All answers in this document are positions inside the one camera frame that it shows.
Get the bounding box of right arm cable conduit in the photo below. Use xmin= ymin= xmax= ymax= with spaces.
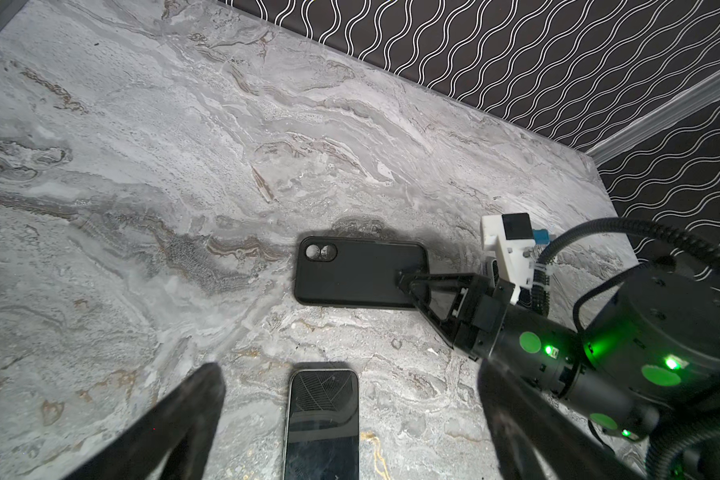
xmin=530 ymin=217 xmax=720 ymax=313

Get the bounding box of black phone case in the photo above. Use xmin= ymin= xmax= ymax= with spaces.
xmin=294 ymin=236 xmax=429 ymax=310

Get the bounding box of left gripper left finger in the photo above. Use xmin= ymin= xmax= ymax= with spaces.
xmin=67 ymin=363 xmax=226 ymax=479

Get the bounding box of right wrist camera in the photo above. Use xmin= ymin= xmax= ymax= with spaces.
xmin=480 ymin=213 xmax=551 ymax=304

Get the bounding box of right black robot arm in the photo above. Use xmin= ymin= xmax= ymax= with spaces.
xmin=399 ymin=264 xmax=720 ymax=479

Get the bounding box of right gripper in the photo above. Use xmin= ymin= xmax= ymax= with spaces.
xmin=398 ymin=273 xmax=581 ymax=396

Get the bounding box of black phone screen up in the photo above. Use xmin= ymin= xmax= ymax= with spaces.
xmin=282 ymin=363 xmax=360 ymax=480

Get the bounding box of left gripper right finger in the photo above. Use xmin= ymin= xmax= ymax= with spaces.
xmin=477 ymin=360 xmax=640 ymax=479

